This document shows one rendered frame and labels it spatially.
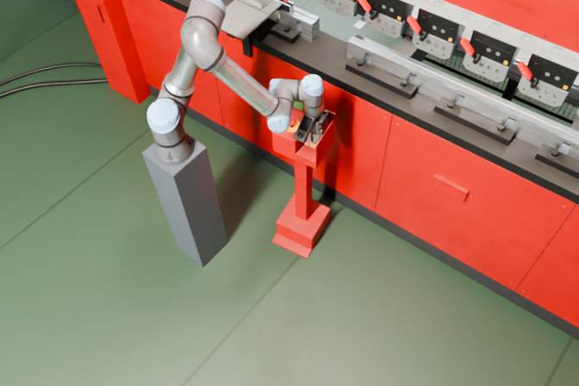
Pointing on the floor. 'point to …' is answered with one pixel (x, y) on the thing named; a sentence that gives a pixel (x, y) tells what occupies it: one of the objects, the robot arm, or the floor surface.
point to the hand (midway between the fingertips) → (313, 142)
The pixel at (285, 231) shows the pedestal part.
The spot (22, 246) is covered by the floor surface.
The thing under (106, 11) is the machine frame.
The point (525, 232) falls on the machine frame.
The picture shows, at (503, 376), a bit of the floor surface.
